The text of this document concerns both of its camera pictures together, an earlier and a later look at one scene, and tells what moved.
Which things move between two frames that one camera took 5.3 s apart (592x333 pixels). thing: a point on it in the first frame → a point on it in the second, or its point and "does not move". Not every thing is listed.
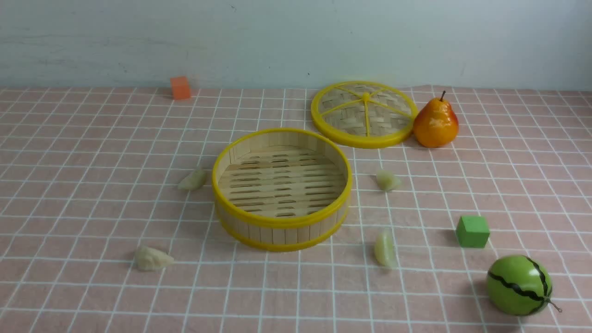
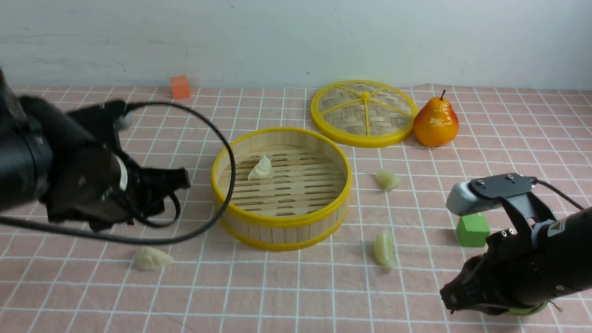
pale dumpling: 147,259 does not move
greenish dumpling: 385,249 does not move
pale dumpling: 194,181 → 262,169
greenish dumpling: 386,181 does not move
